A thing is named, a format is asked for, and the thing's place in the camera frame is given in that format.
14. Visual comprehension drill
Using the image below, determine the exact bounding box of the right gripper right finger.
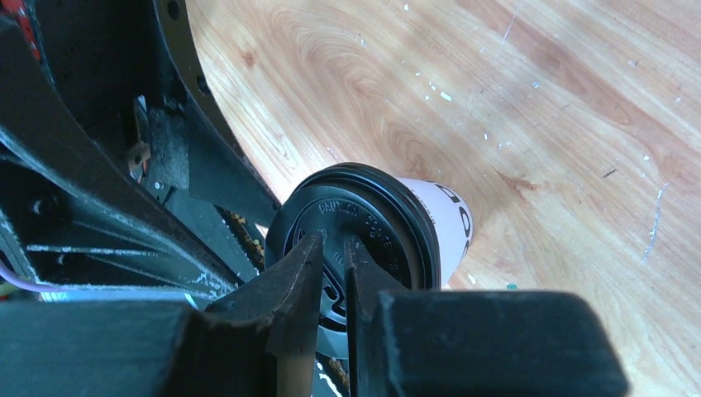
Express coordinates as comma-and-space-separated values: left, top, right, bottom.
344, 237, 629, 396

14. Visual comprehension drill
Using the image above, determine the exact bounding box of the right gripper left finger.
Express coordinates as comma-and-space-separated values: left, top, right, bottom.
1, 232, 323, 396

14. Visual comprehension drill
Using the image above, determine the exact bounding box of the black coffee cup lid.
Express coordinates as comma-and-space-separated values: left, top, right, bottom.
265, 162, 441, 359

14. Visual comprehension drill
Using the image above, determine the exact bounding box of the white paper coffee cup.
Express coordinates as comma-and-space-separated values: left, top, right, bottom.
398, 178, 473, 288

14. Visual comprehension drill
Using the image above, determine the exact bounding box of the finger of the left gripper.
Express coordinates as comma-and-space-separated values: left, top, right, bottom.
131, 1, 280, 226
1, 17, 241, 299

